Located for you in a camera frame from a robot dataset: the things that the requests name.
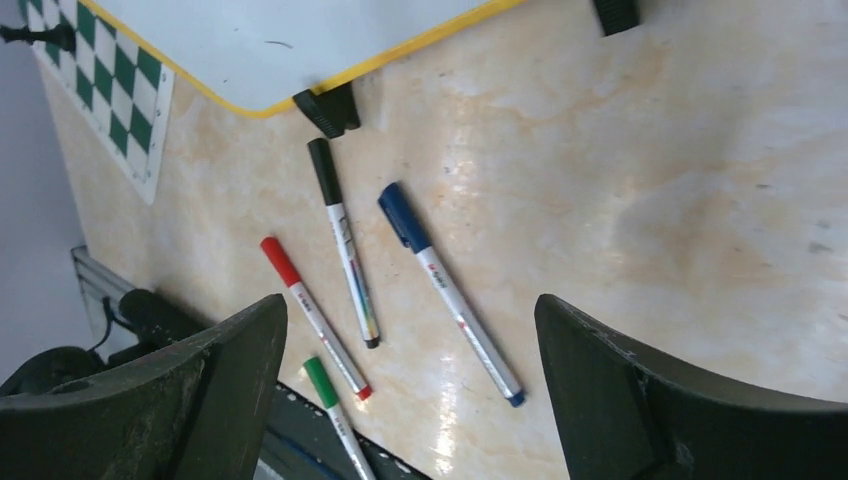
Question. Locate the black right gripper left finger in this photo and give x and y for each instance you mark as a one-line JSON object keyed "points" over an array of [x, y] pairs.
{"points": [[195, 409]]}

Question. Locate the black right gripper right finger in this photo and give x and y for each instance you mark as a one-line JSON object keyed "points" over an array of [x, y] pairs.
{"points": [[626, 410]]}

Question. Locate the blue capped marker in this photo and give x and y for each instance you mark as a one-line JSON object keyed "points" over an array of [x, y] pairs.
{"points": [[412, 235]]}

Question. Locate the yellow framed whiteboard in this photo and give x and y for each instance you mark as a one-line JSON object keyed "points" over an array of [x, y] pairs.
{"points": [[252, 57]]}

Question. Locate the green capped marker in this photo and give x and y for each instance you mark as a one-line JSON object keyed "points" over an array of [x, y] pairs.
{"points": [[330, 401]]}

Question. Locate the red capped marker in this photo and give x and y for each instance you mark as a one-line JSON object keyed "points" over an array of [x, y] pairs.
{"points": [[292, 279]]}

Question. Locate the black capped marker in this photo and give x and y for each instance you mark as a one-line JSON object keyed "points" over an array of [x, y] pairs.
{"points": [[321, 156]]}

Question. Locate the green white chessboard mat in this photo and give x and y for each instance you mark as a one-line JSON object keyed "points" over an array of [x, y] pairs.
{"points": [[122, 91]]}

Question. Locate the black chess piece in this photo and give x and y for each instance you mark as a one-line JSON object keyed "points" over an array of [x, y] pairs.
{"points": [[62, 36]]}

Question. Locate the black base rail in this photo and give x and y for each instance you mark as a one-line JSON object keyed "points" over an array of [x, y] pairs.
{"points": [[299, 441]]}

